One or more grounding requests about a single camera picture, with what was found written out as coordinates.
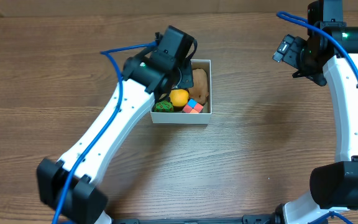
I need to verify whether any brown plush toy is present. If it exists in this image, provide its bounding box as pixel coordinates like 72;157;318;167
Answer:
188;68;209;105

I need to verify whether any green numbered ball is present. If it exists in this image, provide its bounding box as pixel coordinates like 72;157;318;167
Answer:
153;100;175;113

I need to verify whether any multicoloured cube puzzle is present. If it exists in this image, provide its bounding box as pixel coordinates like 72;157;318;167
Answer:
182;99;203;113

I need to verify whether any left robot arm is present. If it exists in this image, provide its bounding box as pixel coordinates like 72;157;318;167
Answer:
36;26;198;224

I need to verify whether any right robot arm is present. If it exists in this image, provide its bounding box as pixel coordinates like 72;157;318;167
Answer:
268;0;358;223

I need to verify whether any white cardboard box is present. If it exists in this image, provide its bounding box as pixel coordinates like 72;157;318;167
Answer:
150;59;212;124

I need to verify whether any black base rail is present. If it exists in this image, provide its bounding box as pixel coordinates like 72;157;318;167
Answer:
112;213;285;224

